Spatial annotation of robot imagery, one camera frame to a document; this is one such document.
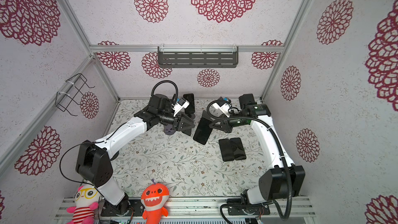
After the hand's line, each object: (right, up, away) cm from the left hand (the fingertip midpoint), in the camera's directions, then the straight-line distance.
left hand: (192, 126), depth 75 cm
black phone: (+20, -17, +22) cm, 35 cm away
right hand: (+10, +1, -3) cm, 10 cm away
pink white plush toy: (-48, -33, -5) cm, 59 cm away
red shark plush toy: (-17, -32, -6) cm, 37 cm away
